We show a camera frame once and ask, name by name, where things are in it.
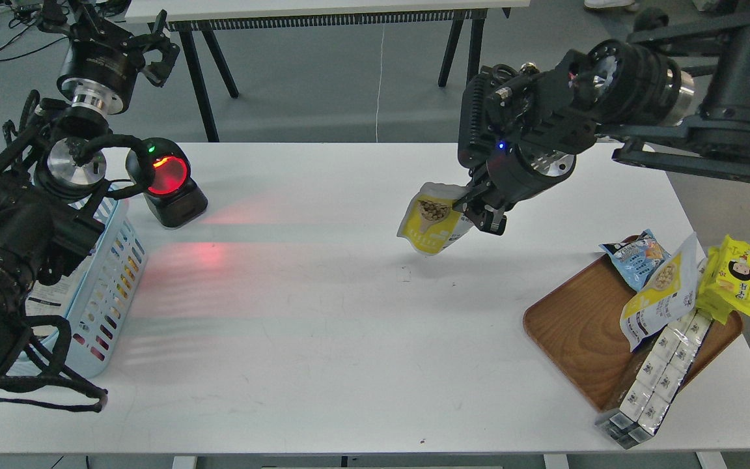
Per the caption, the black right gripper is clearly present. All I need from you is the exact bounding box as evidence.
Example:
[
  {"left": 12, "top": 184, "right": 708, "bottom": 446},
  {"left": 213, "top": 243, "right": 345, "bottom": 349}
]
[{"left": 453, "top": 62, "right": 596, "bottom": 236}]

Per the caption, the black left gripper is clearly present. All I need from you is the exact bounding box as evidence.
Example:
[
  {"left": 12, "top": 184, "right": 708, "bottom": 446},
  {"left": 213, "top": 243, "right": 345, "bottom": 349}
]
[{"left": 57, "top": 10, "right": 180, "bottom": 115}]

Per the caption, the yellow white snack pouch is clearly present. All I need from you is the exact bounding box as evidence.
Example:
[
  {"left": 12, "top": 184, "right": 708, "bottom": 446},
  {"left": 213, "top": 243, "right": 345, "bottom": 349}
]
[
  {"left": 396, "top": 182, "right": 474, "bottom": 255},
  {"left": 619, "top": 232, "right": 704, "bottom": 352}
]

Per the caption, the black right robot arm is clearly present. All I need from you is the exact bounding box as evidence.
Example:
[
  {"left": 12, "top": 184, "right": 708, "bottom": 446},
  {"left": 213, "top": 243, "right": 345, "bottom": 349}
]
[{"left": 453, "top": 1, "right": 750, "bottom": 235}]

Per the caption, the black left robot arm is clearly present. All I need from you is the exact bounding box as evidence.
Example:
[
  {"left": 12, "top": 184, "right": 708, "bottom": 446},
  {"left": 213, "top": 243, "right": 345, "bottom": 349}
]
[{"left": 0, "top": 1, "right": 190, "bottom": 412}]

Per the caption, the blue snack bag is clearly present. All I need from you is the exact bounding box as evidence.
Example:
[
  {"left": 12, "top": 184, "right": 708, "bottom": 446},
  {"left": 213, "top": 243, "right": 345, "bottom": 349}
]
[{"left": 599, "top": 229, "right": 671, "bottom": 291}]

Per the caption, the light blue plastic basket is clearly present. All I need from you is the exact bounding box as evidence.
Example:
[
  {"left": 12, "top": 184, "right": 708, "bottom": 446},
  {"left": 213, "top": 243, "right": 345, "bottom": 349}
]
[{"left": 62, "top": 199, "right": 148, "bottom": 378}]

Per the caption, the white boxed snack multipack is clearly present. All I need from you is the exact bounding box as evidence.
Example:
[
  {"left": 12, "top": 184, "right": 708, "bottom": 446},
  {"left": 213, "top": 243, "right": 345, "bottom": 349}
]
[{"left": 595, "top": 312, "right": 712, "bottom": 450}]

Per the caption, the white snack packet in basket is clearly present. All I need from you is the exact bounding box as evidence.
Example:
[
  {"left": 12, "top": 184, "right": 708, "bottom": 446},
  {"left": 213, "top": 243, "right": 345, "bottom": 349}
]
[{"left": 25, "top": 256, "right": 92, "bottom": 317}]

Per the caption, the bright yellow snack pack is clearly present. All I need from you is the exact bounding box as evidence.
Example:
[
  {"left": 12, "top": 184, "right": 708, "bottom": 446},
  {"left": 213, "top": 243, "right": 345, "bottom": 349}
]
[{"left": 697, "top": 235, "right": 750, "bottom": 324}]

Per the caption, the black barcode scanner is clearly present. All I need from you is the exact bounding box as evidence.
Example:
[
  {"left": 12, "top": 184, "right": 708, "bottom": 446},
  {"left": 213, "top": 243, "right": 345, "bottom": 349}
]
[{"left": 126, "top": 137, "right": 208, "bottom": 229}]

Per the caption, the wooden tray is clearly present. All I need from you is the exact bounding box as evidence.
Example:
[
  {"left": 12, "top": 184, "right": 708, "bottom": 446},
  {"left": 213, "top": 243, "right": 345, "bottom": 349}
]
[{"left": 522, "top": 236, "right": 743, "bottom": 412}]

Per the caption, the black frame background table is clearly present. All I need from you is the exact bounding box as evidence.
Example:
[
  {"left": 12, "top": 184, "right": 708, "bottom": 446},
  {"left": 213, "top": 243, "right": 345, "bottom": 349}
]
[{"left": 123, "top": 1, "right": 529, "bottom": 143}]

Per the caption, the white hanging cable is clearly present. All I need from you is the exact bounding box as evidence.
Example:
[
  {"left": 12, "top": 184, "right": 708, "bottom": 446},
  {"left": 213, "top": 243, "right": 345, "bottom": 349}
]
[{"left": 375, "top": 23, "right": 386, "bottom": 143}]

